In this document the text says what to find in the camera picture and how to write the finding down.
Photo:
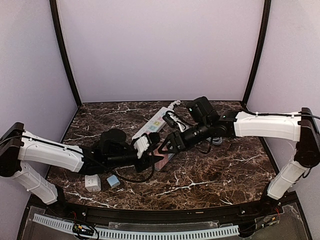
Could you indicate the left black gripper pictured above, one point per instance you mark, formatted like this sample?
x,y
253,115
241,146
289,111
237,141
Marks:
x,y
141,162

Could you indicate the grey-blue power strip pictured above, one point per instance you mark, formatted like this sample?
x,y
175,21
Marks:
x,y
166,158

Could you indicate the left black frame post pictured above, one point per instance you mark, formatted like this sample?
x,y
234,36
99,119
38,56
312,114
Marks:
x,y
63,51

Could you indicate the small circuit board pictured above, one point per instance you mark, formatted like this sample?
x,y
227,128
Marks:
x,y
82,230

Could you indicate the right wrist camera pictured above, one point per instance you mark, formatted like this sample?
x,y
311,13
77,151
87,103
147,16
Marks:
x,y
172,119

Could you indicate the black frame post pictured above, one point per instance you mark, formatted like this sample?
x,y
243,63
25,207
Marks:
x,y
63,51
258,51

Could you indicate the white cube socket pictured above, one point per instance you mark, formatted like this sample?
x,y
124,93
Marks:
x,y
92,183

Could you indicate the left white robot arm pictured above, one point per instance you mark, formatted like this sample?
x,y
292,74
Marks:
x,y
18,147

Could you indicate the large pink cube socket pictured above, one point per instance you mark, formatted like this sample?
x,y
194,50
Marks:
x,y
156,152

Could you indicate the right black frame post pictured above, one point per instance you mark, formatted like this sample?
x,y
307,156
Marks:
x,y
258,51

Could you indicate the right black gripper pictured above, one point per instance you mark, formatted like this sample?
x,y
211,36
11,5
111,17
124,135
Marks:
x,y
177,140

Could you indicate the white slotted cable duct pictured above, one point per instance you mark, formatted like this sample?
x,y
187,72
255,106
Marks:
x,y
134,231

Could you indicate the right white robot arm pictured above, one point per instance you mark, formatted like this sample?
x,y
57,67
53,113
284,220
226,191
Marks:
x,y
299,127

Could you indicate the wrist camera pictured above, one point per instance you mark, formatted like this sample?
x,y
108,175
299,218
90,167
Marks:
x,y
172,119
145,143

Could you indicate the small blue plug adapter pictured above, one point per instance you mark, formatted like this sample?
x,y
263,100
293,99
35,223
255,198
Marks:
x,y
113,181

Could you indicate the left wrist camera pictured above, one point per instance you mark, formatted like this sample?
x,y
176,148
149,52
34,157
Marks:
x,y
145,143

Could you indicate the white multicolour power strip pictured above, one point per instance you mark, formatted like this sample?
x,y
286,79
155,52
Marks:
x,y
156,123

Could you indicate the black front table rail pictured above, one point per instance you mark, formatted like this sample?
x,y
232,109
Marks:
x,y
241,214

